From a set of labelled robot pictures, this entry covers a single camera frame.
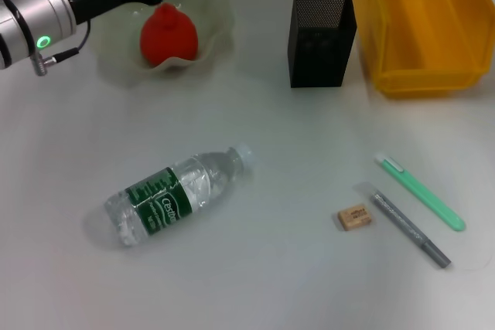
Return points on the clear green-label water bottle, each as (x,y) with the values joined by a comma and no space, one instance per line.
(162,202)

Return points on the red-orange toy orange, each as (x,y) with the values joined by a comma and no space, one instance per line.
(168,40)

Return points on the mint green pen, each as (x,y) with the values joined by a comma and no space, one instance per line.
(421,192)

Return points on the grey marker pen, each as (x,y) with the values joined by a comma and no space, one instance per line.
(406,225)

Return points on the translucent green fruit bowl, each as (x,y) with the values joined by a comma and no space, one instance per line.
(216,17)

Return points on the black mesh pen holder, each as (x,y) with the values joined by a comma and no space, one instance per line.
(317,55)

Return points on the yellow plastic bin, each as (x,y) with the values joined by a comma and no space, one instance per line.
(417,79)

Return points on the tan rectangular eraser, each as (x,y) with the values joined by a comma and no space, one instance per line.
(354,217)

